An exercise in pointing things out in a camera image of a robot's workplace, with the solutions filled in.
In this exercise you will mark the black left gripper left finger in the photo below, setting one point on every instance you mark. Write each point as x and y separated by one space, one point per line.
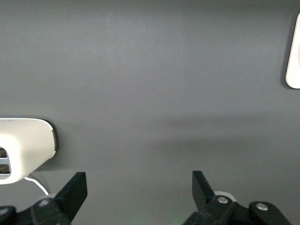
70 199

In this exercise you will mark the beige rabbit print tray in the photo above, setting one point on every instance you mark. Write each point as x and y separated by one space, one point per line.
295 58

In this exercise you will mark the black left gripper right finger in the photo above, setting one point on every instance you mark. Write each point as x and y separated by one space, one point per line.
204 197

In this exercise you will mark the white toaster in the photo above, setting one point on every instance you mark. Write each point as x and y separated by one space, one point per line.
28 145

